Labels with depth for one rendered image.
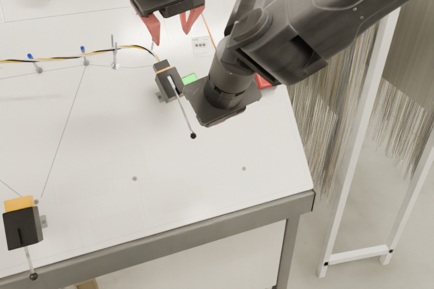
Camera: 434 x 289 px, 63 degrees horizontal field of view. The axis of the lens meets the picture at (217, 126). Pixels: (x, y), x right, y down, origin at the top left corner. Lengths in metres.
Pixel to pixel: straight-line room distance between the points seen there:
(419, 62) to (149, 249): 1.17
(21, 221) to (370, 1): 0.60
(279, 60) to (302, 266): 1.52
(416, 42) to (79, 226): 1.29
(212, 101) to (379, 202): 1.81
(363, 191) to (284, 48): 1.93
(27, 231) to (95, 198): 0.15
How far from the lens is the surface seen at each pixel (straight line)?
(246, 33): 0.37
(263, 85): 0.84
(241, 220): 0.83
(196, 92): 0.51
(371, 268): 1.91
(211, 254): 0.95
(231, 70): 0.42
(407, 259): 2.01
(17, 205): 0.70
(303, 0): 0.36
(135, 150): 0.78
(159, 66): 0.74
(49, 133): 0.80
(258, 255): 1.04
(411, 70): 1.57
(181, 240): 0.80
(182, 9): 0.56
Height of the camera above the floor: 1.46
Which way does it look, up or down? 34 degrees down
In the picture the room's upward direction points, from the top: straight up
